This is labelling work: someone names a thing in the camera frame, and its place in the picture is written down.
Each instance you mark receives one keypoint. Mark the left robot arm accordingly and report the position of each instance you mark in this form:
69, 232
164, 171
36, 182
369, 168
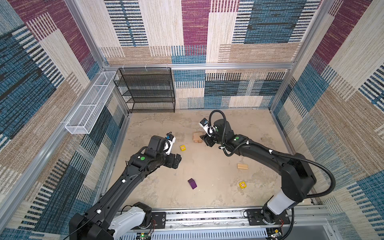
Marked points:
100, 222

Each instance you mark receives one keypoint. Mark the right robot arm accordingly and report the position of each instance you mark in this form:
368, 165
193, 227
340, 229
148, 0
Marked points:
297, 176

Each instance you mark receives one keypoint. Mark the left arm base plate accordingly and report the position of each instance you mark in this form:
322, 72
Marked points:
158, 221

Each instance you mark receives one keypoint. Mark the white mesh wall basket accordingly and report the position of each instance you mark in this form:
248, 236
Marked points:
87, 113

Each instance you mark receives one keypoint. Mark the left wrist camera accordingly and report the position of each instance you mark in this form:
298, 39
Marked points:
170, 140

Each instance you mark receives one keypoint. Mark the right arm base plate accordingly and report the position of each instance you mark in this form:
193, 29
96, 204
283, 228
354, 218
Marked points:
256, 218

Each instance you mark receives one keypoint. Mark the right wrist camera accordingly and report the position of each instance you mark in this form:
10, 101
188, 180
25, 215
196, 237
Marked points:
208, 128

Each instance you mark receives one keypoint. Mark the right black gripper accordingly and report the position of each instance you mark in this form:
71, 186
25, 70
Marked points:
207, 139

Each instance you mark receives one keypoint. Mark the aluminium front rail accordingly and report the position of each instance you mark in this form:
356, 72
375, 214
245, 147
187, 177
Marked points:
307, 223

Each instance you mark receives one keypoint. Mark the purple block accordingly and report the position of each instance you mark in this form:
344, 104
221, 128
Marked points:
192, 183

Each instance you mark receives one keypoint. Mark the wood block front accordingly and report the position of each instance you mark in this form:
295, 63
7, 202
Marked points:
196, 135

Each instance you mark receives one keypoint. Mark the small yellow cube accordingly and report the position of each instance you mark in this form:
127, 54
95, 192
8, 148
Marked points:
182, 148

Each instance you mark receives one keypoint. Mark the yellow cube red mark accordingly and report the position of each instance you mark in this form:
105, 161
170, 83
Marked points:
242, 185

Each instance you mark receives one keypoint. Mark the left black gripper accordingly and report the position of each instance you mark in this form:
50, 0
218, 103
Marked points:
170, 163

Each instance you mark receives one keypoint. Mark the black wire shelf rack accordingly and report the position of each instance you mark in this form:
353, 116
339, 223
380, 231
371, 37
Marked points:
147, 90

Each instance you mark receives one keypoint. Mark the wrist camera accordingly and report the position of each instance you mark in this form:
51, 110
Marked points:
170, 140
208, 128

